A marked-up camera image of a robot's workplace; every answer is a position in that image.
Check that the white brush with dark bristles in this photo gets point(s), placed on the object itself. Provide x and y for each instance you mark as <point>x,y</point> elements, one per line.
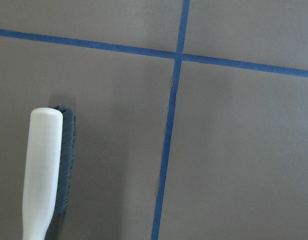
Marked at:
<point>49,159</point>

